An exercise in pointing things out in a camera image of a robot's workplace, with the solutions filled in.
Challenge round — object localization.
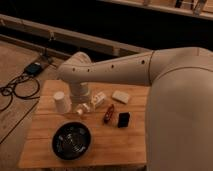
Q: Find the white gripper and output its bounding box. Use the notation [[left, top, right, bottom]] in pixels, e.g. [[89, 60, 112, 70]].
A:
[[69, 83, 91, 115]]

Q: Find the white ceramic cup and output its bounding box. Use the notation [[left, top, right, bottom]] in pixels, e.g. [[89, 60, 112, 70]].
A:
[[53, 91, 71, 114]]

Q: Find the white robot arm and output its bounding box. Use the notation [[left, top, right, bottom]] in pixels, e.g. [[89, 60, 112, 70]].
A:
[[58, 47, 213, 171]]

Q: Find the white eraser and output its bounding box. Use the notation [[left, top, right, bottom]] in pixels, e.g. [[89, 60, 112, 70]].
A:
[[112, 90, 130, 104]]

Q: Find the white block toy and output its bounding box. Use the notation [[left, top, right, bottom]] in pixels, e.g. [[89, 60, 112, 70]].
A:
[[91, 92, 106, 109]]

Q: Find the red-brown small tool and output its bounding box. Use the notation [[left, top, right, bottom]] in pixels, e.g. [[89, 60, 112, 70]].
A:
[[103, 104, 115, 124]]

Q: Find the black bowl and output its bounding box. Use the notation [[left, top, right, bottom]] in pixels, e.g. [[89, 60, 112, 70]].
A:
[[52, 122, 91, 160]]

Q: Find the black box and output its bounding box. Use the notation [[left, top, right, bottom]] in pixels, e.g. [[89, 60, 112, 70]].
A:
[[117, 112, 130, 128]]

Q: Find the black power adapter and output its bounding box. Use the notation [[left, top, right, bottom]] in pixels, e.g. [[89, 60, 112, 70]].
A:
[[24, 63, 43, 76]]

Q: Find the black floor cable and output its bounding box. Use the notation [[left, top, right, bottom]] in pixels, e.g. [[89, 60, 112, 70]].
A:
[[0, 73, 41, 113]]

